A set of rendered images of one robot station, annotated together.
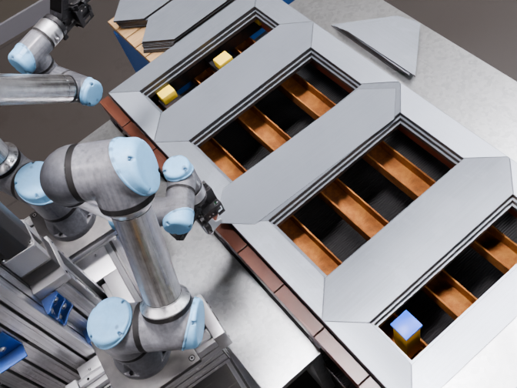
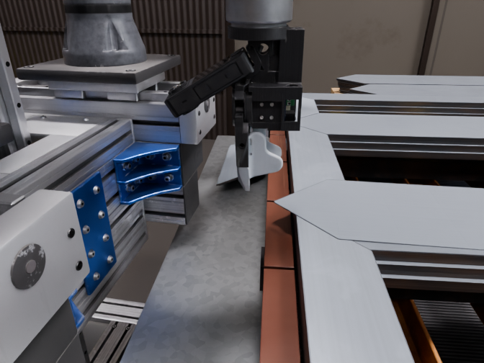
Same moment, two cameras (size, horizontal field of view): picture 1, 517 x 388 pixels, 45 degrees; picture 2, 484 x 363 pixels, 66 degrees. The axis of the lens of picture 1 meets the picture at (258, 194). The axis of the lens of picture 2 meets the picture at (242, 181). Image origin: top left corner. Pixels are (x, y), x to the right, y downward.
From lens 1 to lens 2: 150 cm
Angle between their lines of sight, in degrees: 35
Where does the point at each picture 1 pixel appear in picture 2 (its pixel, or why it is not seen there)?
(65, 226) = (73, 29)
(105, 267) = (70, 130)
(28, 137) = not seen: hidden behind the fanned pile
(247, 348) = not seen: outside the picture
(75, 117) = not seen: hidden behind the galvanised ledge
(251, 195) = (368, 206)
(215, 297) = (174, 333)
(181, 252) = (206, 249)
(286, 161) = (472, 204)
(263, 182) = (404, 204)
